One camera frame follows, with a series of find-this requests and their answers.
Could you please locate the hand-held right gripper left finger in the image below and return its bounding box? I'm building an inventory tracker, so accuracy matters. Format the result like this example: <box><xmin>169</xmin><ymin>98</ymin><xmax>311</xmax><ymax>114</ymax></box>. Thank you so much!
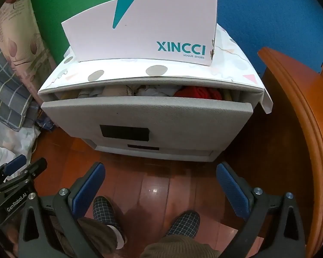
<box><xmin>17</xmin><ymin>162</ymin><xmax>106</xmax><ymax>258</ymax></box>

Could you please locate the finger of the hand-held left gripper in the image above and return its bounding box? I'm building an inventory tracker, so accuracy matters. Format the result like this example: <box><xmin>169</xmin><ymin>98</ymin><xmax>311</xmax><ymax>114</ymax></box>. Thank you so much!
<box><xmin>0</xmin><ymin>154</ymin><xmax>27</xmax><ymax>179</ymax></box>
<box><xmin>8</xmin><ymin>158</ymin><xmax>48</xmax><ymax>185</ymax></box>

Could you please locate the orange wooden furniture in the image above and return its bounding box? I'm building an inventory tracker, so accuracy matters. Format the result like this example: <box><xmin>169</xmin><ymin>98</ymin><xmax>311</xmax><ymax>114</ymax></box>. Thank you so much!
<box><xmin>258</xmin><ymin>47</ymin><xmax>323</xmax><ymax>248</ymax></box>

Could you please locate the pink floral cloth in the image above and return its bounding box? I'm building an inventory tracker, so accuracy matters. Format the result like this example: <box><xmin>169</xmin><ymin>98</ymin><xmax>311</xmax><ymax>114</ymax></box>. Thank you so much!
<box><xmin>0</xmin><ymin>0</ymin><xmax>60</xmax><ymax>94</ymax></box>

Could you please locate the lower grey drawer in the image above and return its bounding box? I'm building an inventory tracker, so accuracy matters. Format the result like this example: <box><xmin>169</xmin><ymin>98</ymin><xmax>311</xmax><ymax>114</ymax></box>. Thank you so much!
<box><xmin>95</xmin><ymin>137</ymin><xmax>214</xmax><ymax>163</ymax></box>

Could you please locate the white plastic bag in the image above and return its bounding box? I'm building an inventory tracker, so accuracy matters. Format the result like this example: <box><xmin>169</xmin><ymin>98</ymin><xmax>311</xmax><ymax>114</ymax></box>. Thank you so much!
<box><xmin>0</xmin><ymin>118</ymin><xmax>41</xmax><ymax>172</ymax></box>

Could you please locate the grey drawer cabinet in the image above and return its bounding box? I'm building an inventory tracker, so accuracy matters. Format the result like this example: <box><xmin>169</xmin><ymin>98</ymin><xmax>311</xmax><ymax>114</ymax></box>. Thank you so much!
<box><xmin>38</xmin><ymin>75</ymin><xmax>268</xmax><ymax>163</ymax></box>

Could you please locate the person's left plaid slipper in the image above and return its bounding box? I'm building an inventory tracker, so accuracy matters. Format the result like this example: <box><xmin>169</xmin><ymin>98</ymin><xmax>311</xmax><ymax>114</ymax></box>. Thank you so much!
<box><xmin>93</xmin><ymin>196</ymin><xmax>124</xmax><ymax>234</ymax></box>

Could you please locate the green foam mat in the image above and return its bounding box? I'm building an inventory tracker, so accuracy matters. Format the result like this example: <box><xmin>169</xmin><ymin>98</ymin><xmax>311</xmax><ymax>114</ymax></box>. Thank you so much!
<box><xmin>27</xmin><ymin>0</ymin><xmax>165</xmax><ymax>65</ymax></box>

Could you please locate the plaid blanket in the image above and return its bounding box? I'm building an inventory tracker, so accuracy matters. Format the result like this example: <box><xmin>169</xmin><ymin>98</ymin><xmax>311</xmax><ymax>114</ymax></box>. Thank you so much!
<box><xmin>0</xmin><ymin>23</ymin><xmax>41</xmax><ymax>132</ymax></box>

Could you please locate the blue foam mat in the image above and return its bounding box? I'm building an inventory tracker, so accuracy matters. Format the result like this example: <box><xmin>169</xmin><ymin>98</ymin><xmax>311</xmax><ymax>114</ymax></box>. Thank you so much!
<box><xmin>153</xmin><ymin>0</ymin><xmax>323</xmax><ymax>73</ymax></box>

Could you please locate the person's right plaid slipper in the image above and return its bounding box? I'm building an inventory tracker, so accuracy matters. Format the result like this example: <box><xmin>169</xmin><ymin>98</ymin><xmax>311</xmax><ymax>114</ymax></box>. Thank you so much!
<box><xmin>168</xmin><ymin>212</ymin><xmax>201</xmax><ymax>241</ymax></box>

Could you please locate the person's plaid slipper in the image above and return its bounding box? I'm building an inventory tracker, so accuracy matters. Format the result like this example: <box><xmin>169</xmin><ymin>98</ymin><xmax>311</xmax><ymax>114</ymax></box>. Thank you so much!
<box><xmin>168</xmin><ymin>212</ymin><xmax>201</xmax><ymax>241</ymax></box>
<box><xmin>93</xmin><ymin>196</ymin><xmax>124</xmax><ymax>234</ymax></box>

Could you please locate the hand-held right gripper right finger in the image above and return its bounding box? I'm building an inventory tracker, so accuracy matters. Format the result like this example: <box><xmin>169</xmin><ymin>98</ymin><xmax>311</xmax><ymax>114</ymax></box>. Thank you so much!
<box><xmin>216</xmin><ymin>162</ymin><xmax>307</xmax><ymax>258</ymax></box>

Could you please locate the white shoe box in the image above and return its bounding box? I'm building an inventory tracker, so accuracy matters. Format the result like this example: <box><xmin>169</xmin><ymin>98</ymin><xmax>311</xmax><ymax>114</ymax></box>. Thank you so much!
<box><xmin>61</xmin><ymin>0</ymin><xmax>218</xmax><ymax>67</ymax></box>

